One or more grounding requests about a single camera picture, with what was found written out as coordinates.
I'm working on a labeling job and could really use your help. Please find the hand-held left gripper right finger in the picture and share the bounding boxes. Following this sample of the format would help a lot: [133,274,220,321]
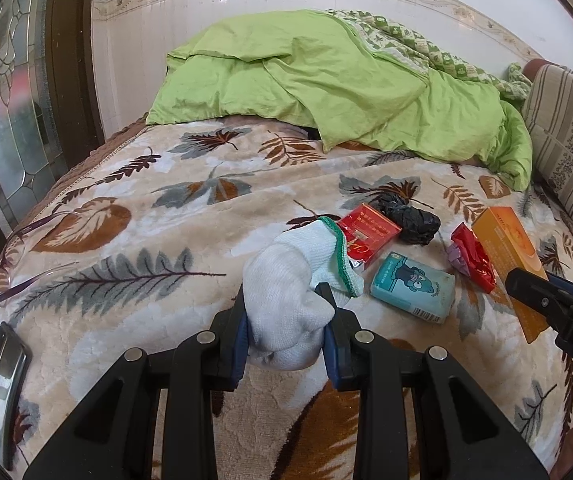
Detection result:
[315,282,550,480]

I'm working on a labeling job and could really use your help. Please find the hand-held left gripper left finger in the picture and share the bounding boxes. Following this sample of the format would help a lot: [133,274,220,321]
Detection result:
[24,285,252,480]

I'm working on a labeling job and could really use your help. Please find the orange cardboard box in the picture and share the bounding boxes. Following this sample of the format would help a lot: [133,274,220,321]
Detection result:
[471,206,550,345]

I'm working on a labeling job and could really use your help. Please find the red plastic wrapper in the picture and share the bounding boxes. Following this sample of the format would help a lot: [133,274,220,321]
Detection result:
[451,222,497,294]

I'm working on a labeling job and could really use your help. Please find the white sock green trim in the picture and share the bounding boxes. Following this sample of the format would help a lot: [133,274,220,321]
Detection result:
[242,216,365,372]

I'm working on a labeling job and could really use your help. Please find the teal tissue pack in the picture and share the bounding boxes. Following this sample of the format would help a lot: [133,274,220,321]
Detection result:
[369,252,456,324]

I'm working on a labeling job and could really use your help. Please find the red cigarette pack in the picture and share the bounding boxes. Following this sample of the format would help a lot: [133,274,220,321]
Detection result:
[337,203,402,272]

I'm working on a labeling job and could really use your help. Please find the black plastic bag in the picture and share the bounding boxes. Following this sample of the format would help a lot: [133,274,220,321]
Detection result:
[371,194,441,247]

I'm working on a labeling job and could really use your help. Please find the leaf print blanket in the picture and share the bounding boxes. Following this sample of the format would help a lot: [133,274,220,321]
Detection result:
[0,115,573,480]

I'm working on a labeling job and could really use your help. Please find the striped floral cushion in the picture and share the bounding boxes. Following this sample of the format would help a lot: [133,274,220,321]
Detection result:
[521,59,573,261]

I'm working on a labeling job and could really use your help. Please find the black smartphone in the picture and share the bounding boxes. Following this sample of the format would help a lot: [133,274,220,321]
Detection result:
[0,322,33,471]

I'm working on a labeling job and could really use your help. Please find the eyeglasses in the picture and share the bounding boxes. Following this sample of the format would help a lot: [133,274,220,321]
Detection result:
[0,210,82,306]

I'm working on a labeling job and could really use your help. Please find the green patterned quilt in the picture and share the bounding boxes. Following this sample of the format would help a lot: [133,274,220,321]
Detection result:
[327,9,530,101]

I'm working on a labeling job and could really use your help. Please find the stained glass door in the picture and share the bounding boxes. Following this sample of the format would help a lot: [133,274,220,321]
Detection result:
[0,0,104,241]

